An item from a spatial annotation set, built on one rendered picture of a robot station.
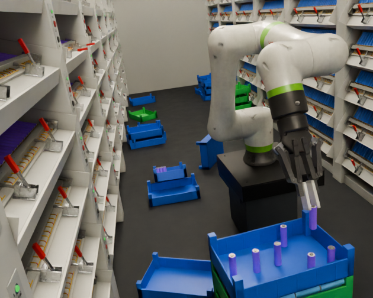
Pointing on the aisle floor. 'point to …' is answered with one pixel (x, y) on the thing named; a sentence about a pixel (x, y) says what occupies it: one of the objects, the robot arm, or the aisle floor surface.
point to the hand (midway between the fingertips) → (308, 195)
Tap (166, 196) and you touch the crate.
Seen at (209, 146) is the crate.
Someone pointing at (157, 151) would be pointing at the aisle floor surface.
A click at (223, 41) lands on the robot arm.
